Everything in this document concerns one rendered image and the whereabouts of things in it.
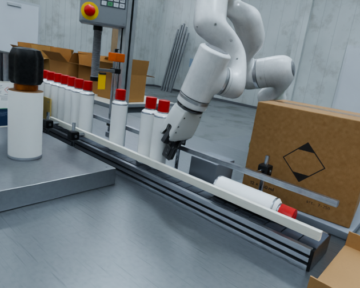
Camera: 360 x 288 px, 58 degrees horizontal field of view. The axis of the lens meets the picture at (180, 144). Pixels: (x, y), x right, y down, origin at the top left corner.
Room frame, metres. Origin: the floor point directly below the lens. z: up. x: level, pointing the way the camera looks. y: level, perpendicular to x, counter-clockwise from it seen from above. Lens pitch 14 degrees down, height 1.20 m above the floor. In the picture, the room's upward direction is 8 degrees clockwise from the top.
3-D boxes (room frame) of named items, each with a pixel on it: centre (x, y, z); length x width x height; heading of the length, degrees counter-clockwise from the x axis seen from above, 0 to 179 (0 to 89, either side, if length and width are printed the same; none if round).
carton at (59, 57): (3.49, 1.26, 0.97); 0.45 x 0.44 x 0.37; 144
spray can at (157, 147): (0.93, 0.06, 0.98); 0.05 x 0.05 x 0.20
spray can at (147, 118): (0.96, 0.10, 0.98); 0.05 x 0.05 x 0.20
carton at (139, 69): (3.01, 0.61, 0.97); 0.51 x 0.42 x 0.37; 146
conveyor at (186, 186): (1.13, 0.31, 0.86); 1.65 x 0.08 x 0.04; 51
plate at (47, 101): (1.30, 0.57, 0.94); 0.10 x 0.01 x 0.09; 51
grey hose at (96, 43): (1.32, 0.38, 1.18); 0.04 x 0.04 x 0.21
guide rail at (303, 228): (0.92, 0.11, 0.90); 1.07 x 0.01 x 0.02; 51
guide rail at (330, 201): (0.98, 0.07, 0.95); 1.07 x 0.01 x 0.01; 51
